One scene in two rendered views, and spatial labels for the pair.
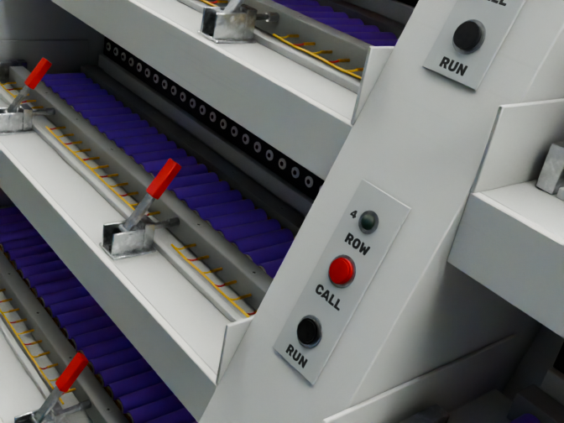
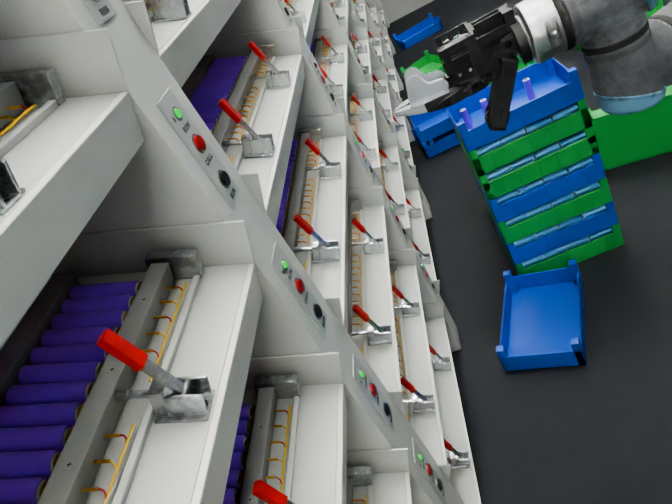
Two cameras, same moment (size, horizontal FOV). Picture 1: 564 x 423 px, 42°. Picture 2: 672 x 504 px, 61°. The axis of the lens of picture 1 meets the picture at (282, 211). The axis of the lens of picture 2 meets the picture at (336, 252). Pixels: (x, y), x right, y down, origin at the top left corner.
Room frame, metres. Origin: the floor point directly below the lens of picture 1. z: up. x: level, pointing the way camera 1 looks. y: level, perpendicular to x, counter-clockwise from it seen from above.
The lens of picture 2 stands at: (1.05, 1.01, 1.19)
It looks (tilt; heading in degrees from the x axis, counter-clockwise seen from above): 31 degrees down; 248
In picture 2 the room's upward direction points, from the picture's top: 32 degrees counter-clockwise
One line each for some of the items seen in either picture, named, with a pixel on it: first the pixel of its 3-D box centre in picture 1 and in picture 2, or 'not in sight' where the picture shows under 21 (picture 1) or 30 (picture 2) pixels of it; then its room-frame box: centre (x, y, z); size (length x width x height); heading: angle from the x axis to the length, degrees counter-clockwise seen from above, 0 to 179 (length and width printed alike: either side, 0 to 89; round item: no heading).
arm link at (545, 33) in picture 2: not in sight; (538, 30); (0.38, 0.46, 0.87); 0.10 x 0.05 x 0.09; 49
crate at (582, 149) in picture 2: not in sight; (526, 149); (0.01, 0.02, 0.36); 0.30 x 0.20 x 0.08; 143
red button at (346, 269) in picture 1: (343, 271); not in sight; (0.43, -0.05, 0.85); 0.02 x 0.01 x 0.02; 49
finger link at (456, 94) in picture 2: not in sight; (451, 92); (0.50, 0.39, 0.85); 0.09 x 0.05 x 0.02; 139
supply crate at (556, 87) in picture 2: not in sight; (508, 98); (0.01, 0.02, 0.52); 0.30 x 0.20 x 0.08; 143
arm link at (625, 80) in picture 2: not in sight; (628, 65); (0.29, 0.53, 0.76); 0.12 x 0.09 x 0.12; 163
